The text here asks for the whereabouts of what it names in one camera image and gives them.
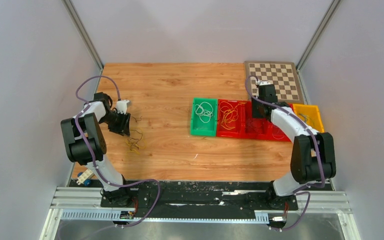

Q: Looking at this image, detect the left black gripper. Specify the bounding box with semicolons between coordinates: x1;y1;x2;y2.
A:
99;111;131;138

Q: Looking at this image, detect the yellow thin cable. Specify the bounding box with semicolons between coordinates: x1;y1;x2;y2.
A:
219;102;240;132
223;100;249;120

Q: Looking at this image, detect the coloured cable bundle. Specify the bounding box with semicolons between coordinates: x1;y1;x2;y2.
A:
125;115;147;156

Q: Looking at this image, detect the white thin cable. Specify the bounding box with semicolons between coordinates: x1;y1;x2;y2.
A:
193;101;215;124

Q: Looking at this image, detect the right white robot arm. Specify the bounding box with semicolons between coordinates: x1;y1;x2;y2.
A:
251;80;337;209

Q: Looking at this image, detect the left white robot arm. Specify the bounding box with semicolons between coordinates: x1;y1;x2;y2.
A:
60;92;133;207

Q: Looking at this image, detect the red bin middle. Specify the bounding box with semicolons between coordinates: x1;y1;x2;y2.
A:
244;101;269;141

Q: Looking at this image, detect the red bin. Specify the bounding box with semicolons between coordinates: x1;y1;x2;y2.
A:
264;106;291;142
244;101;269;141
216;99;246;138

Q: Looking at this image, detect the red bin right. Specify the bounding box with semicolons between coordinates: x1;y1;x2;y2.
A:
264;106;291;142

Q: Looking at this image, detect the red bin left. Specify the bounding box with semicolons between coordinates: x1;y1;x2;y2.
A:
216;99;246;138

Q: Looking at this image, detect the wooden chessboard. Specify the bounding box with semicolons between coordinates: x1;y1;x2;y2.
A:
244;60;305;104

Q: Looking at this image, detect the yellow plastic bin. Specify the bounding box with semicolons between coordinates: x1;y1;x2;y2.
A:
292;103;325;133

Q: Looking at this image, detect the green plastic bin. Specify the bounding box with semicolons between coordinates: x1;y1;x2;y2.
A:
190;97;218;137

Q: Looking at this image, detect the blue white toy block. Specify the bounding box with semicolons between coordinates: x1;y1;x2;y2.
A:
75;169;94;187

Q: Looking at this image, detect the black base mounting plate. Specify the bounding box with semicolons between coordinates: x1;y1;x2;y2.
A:
68;178;300;220

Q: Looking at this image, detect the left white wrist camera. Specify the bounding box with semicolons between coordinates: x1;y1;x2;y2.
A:
115;99;131;115

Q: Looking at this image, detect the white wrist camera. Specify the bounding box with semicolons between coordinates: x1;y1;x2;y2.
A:
115;99;131;115
255;80;272;87

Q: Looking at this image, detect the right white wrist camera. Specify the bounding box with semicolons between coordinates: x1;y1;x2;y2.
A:
255;80;272;87

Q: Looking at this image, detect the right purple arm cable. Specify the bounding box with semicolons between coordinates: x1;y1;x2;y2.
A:
244;75;327;232

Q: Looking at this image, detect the white slotted cable duct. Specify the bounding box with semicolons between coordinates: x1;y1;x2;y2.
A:
60;210;270;224

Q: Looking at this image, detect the right aluminium corner post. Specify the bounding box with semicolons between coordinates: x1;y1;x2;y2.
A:
296;0;343;73

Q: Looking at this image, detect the aluminium corner post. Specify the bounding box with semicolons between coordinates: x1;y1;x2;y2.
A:
62;0;104;71
296;0;343;73

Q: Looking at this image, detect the left aluminium corner post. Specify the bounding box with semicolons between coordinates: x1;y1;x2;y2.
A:
62;0;104;71

